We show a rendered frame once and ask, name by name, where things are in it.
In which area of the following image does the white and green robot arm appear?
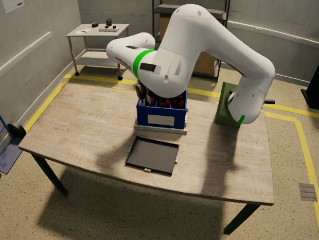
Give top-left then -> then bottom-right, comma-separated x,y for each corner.
106,4 -> 275,125

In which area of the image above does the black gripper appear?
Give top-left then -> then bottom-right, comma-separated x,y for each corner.
134,80 -> 153,106

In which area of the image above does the brown glass bottle with blue band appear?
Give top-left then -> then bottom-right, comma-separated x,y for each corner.
158,97 -> 170,108

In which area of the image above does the blue plastic crate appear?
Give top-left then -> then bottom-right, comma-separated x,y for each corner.
136,90 -> 187,129

